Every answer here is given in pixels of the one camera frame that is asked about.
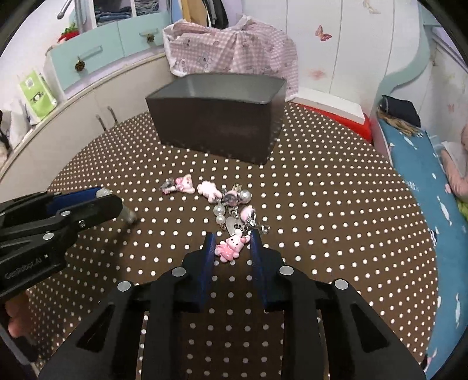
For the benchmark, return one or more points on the red and white box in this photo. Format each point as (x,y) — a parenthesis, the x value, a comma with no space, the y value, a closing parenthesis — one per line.
(336,111)

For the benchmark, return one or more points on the brown polka dot tablecloth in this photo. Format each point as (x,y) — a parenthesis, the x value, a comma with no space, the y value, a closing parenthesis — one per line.
(329,219)

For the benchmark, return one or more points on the green and white bag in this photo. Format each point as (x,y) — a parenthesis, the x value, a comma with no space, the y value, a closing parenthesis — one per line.
(36,93)

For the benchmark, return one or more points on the pink bear charm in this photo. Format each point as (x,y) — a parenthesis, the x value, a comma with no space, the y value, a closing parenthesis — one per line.
(184,183)

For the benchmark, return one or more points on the clear heart charm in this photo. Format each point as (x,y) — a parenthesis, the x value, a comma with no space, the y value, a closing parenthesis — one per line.
(231,224)

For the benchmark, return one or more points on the white cabinet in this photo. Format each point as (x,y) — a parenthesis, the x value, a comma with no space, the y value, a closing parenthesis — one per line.
(73,109)

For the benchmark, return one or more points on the person's left hand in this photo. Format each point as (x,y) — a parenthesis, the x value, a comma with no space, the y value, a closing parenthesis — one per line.
(15,316)

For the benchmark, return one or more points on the small pink oval charm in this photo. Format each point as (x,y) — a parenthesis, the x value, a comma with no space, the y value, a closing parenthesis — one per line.
(248,212)

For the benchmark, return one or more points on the dark grey storage box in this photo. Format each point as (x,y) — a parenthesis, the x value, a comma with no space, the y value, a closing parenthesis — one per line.
(219,113)

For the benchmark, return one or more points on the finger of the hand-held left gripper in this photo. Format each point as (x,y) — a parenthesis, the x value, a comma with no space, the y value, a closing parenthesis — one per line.
(75,197)
(97,210)

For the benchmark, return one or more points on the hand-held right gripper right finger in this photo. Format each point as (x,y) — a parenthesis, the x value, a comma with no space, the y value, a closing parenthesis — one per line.
(258,265)

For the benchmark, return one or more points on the blue printed bedsheet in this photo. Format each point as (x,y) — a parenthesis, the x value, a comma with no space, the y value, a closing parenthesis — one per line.
(424,190)

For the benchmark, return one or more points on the red and green decoration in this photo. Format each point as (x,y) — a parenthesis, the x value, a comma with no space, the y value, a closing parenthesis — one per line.
(69,33)

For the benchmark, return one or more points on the pink dress bunny charm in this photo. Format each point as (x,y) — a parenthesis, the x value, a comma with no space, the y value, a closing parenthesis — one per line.
(230,248)

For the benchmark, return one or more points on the pale pink bunny charm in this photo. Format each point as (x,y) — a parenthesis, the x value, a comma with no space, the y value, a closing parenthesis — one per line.
(209,190)

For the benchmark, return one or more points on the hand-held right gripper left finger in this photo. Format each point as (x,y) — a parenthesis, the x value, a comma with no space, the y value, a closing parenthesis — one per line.
(207,265)

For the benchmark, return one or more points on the teal drawer with pinecone knob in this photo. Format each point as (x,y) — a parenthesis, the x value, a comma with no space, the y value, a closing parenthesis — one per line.
(146,36)
(84,54)

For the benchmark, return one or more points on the pink plush doll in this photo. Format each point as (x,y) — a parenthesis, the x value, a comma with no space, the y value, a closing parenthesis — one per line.
(457,171)

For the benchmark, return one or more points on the dark folded clothing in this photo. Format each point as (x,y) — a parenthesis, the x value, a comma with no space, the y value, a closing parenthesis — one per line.
(400,109)

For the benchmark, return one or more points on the pink checked cloth bag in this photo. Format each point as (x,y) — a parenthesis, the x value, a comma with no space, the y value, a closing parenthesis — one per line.
(234,47)

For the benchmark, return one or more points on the pink butterfly wall sticker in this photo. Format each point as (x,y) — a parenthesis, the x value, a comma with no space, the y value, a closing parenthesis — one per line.
(323,34)

